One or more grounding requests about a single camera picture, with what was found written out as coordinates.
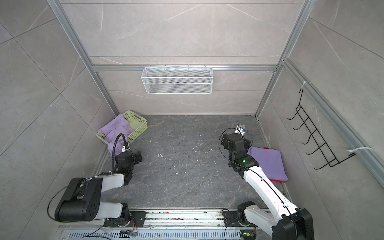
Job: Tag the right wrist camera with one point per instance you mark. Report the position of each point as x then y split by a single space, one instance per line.
240 129

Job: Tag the aluminium frame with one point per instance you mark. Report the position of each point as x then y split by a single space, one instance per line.
369 158

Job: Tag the black wire hook rack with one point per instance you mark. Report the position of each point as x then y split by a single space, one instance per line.
316 137

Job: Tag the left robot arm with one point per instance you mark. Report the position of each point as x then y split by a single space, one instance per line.
81 201

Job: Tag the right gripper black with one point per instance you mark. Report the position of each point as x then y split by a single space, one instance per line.
225 138

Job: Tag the purple t-shirt in basket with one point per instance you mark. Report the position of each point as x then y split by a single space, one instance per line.
115 132

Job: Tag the red t-shirt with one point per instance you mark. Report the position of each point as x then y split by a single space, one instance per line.
277 181

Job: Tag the light green plastic basket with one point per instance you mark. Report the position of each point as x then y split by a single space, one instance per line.
128 119

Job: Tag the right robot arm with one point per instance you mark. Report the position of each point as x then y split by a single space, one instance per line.
284 221

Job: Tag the purple t-shirt with print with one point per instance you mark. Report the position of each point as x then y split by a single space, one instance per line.
270 163

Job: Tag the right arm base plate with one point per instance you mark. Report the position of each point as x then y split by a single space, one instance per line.
233 219

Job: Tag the white zip tie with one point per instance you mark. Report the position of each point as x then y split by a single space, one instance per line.
359 148

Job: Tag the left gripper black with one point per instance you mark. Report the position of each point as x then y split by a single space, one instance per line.
139 157

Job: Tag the white wire mesh basket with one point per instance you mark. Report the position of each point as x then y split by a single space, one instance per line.
177 80

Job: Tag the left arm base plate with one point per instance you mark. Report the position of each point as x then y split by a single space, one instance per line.
127 220

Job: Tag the aluminium rail at front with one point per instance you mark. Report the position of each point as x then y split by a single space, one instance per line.
205 224

